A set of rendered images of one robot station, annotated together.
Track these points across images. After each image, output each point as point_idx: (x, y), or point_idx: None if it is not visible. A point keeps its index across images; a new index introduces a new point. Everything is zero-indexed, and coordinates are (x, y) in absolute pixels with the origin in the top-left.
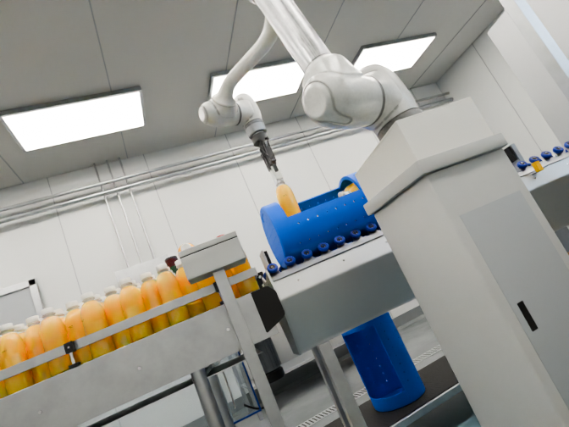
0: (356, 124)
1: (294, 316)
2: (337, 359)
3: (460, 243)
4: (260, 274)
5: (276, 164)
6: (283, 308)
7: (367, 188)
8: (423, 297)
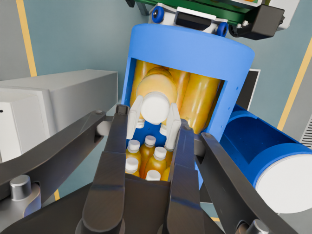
0: None
1: None
2: None
3: (16, 79)
4: (250, 26)
5: None
6: (128, 5)
7: (18, 96)
8: (77, 80)
